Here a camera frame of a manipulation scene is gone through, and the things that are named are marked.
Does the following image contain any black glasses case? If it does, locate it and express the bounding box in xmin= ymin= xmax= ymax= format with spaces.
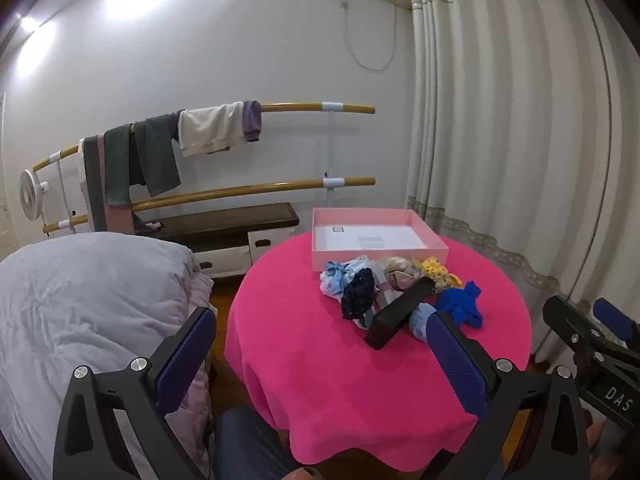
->
xmin=365 ymin=276 xmax=437 ymax=351

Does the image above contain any small white fan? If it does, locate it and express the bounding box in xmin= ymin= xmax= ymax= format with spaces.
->
xmin=19 ymin=170 xmax=51 ymax=222

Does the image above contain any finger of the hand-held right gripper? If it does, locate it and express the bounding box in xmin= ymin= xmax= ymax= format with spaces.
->
xmin=594 ymin=298 xmax=640 ymax=349
xmin=542 ymin=296 xmax=608 ymax=357

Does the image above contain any wooden ballet barre rack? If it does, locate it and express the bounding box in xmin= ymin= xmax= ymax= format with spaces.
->
xmin=30 ymin=101 xmax=376 ymax=236

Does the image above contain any bright pink tablecloth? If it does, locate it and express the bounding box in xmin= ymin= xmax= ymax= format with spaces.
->
xmin=224 ymin=230 xmax=533 ymax=466

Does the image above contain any light blue cloth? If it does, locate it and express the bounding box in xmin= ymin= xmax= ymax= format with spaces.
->
xmin=407 ymin=304 xmax=441 ymax=342

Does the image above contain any pink cardboard box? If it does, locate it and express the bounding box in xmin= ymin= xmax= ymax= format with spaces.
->
xmin=311 ymin=207 xmax=449 ymax=272

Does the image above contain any pink and grey cloth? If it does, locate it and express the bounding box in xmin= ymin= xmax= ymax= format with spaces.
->
xmin=79 ymin=135 xmax=136 ymax=235

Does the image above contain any yellow scrunchie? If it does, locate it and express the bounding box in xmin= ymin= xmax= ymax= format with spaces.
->
xmin=417 ymin=256 xmax=463 ymax=292

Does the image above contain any beige scrunchie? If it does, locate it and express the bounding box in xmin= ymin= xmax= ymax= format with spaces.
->
xmin=382 ymin=256 xmax=418 ymax=281

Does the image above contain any blue knit glove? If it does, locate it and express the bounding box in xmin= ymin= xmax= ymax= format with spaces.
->
xmin=435 ymin=281 xmax=485 ymax=330

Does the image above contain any person's jeans leg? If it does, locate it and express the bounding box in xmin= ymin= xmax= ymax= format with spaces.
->
xmin=214 ymin=407 xmax=301 ymax=480

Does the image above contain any light lavender blanket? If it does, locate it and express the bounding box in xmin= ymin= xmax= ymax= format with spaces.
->
xmin=0 ymin=232 xmax=218 ymax=480

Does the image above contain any mauve headband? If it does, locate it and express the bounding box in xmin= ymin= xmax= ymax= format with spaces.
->
xmin=375 ymin=272 xmax=416 ymax=307

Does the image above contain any navy scrunchie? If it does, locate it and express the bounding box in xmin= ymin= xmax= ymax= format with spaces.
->
xmin=341 ymin=267 xmax=377 ymax=322

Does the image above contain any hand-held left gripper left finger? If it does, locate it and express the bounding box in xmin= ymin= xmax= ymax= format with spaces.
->
xmin=52 ymin=306 xmax=218 ymax=480

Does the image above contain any purple cloth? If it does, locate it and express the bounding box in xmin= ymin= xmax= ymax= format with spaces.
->
xmin=242 ymin=100 xmax=263 ymax=143

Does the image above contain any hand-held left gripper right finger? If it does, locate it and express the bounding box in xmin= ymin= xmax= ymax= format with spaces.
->
xmin=424 ymin=310 xmax=595 ymax=480

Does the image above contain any cream lace-trimmed curtain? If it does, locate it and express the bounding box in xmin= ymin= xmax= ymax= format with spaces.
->
xmin=405 ymin=0 xmax=640 ymax=363

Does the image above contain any white power cord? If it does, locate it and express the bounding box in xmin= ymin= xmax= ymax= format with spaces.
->
xmin=340 ymin=1 xmax=398 ymax=72

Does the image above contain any dark-topped white drawer cabinet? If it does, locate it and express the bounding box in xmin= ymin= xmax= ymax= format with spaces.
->
xmin=145 ymin=203 xmax=300 ymax=276

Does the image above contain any light blue scrunchie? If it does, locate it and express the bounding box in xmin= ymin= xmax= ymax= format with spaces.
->
xmin=320 ymin=259 xmax=373 ymax=302

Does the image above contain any cream cloth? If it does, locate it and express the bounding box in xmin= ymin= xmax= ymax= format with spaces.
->
xmin=178 ymin=102 xmax=246 ymax=157

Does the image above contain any grey-green towel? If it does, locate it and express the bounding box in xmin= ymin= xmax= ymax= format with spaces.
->
xmin=135 ymin=114 xmax=182 ymax=197
xmin=103 ymin=124 xmax=146 ymax=209

